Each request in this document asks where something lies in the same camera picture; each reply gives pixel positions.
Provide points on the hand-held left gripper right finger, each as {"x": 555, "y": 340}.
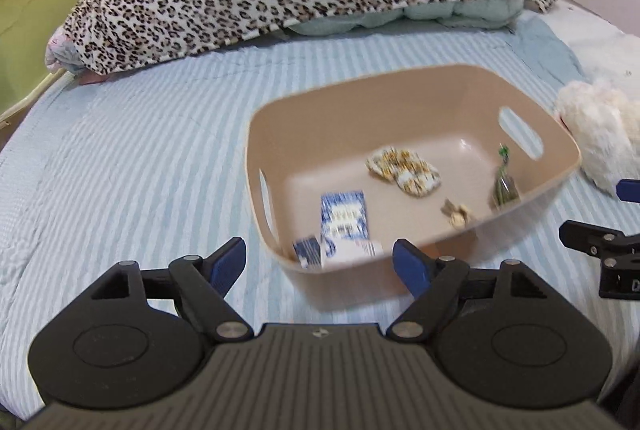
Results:
{"x": 412, "y": 267}

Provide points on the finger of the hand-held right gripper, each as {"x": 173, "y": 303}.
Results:
{"x": 595, "y": 237}
{"x": 631, "y": 190}

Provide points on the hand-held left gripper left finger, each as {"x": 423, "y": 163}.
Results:
{"x": 227, "y": 262}

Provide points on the small beige candy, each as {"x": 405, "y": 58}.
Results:
{"x": 456, "y": 212}

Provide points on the small blue white packet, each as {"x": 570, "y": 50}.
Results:
{"x": 307, "y": 252}

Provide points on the yellow white patterned packet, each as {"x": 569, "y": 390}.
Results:
{"x": 405, "y": 170}

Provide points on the green clear packet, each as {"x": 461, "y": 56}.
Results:
{"x": 504, "y": 182}

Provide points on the beige plastic basket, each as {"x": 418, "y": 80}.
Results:
{"x": 400, "y": 150}

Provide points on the white fluffy plush toy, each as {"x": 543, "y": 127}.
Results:
{"x": 597, "y": 135}

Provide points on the blue striped bed sheet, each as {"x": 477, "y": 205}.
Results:
{"x": 130, "y": 170}

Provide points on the light green quilt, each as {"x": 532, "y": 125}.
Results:
{"x": 435, "y": 15}

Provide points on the floral cloth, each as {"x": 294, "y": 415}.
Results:
{"x": 62, "y": 53}

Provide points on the green headboard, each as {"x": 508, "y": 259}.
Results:
{"x": 32, "y": 30}

